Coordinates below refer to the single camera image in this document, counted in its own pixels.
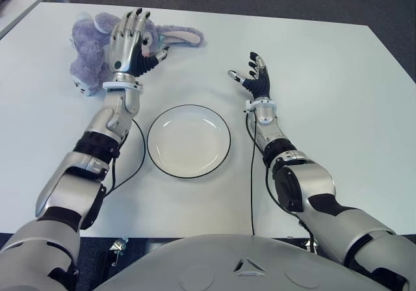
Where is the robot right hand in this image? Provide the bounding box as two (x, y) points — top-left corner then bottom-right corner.
(227, 51), (272, 102)

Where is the black right arm cable loop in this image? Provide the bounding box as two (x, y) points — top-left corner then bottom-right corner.
(263, 164), (300, 216)

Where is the purple plush bunny doll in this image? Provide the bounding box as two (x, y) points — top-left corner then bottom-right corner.
(70, 12), (205, 96)

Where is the white plate black rim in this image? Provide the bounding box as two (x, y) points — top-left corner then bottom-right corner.
(146, 104), (232, 179)

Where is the long thin black cable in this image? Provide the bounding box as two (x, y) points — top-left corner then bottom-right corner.
(243, 110), (257, 236)

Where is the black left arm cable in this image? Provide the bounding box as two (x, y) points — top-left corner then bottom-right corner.
(103, 118), (146, 198)

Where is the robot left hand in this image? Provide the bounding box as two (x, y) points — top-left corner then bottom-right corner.
(107, 7), (170, 77)

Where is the metal table clamp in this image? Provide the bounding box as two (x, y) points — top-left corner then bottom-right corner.
(304, 238), (320, 256)
(109, 235), (129, 266)

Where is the grey robot torso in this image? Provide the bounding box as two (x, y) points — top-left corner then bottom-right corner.
(94, 234), (387, 291)

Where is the white side table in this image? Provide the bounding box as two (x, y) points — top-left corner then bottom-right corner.
(0, 0), (71, 40)

